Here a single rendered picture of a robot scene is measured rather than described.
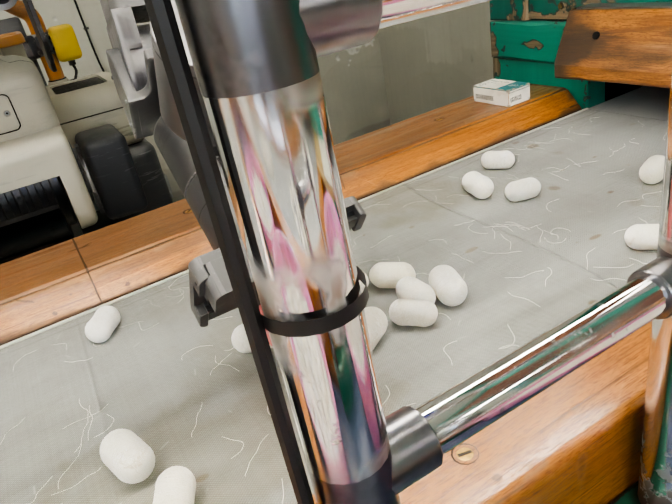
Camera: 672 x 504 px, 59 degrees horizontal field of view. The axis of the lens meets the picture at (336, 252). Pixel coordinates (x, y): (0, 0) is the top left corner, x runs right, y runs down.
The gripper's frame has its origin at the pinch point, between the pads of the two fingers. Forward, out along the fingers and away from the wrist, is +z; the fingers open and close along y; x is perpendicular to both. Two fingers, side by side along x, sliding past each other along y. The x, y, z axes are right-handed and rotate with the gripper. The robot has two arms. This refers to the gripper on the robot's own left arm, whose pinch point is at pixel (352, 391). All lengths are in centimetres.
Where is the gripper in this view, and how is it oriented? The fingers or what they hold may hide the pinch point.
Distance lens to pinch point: 32.2
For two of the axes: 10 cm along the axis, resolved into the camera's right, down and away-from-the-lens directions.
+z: 5.0, 8.0, -3.3
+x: -1.9, 4.8, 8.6
